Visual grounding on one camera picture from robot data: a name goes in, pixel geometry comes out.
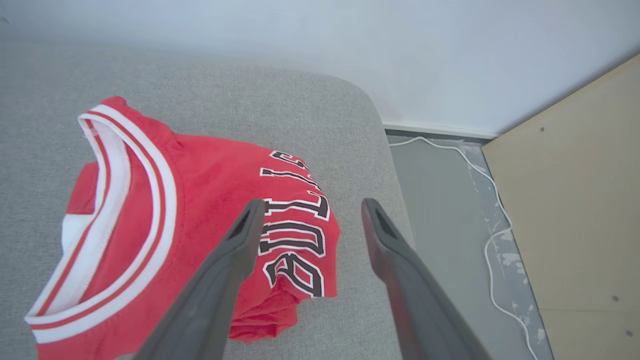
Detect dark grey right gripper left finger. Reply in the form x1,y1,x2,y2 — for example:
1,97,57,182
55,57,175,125
131,198,266,360

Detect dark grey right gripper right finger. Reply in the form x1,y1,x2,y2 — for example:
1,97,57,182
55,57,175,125
360,197,493,360

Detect red basketball jersey white trim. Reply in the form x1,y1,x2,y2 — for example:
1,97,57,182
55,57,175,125
24,96,342,360

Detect light wooden board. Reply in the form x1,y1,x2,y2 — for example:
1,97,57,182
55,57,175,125
481,52,640,360

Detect white floor cable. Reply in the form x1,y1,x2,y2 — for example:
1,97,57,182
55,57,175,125
389,136,540,360

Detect white wall baseboard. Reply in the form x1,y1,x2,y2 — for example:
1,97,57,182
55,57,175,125
382,121,501,140

